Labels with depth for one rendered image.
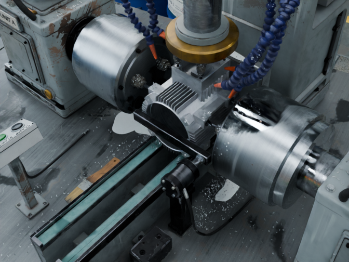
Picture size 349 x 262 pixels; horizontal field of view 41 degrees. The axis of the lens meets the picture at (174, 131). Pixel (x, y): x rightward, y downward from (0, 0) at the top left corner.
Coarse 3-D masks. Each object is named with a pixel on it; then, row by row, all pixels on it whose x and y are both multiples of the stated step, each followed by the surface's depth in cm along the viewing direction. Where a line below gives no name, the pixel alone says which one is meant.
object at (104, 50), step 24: (96, 24) 131; (120, 24) 130; (96, 48) 128; (120, 48) 125; (144, 48) 127; (96, 72) 129; (120, 72) 124; (144, 72) 132; (168, 72) 141; (120, 96) 129; (144, 96) 137
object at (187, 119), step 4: (228, 80) 124; (148, 96) 121; (152, 96) 121; (148, 100) 122; (152, 100) 121; (184, 116) 115; (188, 116) 115; (184, 120) 115; (188, 120) 115; (192, 120) 116; (184, 124) 117; (188, 124) 115; (152, 132) 130; (184, 152) 124; (184, 156) 126; (188, 156) 124
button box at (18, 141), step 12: (24, 120) 120; (12, 132) 116; (24, 132) 115; (36, 132) 117; (0, 144) 113; (12, 144) 114; (24, 144) 116; (0, 156) 112; (12, 156) 114; (0, 168) 113
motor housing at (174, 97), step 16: (160, 96) 119; (176, 96) 118; (192, 96) 120; (208, 96) 122; (160, 112) 131; (176, 112) 117; (192, 112) 118; (224, 112) 124; (176, 128) 133; (192, 128) 118; (208, 128) 121
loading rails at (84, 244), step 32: (128, 160) 128; (160, 160) 136; (192, 160) 128; (96, 192) 121; (128, 192) 130; (160, 192) 122; (64, 224) 115; (96, 224) 125; (128, 224) 117; (64, 256) 120; (96, 256) 112
